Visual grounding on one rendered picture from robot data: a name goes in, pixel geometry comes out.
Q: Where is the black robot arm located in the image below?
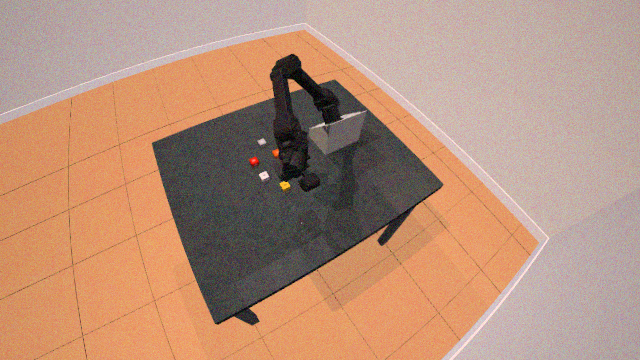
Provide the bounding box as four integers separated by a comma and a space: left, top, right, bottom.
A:
270, 54, 343, 182

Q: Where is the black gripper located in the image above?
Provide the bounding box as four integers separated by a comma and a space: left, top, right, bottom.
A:
278, 152, 321, 192

